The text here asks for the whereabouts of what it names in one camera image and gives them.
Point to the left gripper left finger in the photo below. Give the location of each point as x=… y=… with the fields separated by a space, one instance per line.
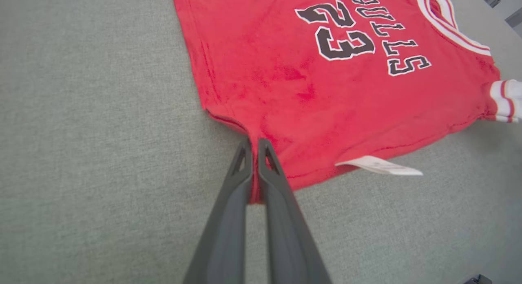
x=224 y=235

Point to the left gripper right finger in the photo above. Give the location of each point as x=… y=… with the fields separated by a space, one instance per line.
x=289 y=235

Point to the red basketball jersey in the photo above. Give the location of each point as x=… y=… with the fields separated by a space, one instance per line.
x=285 y=92

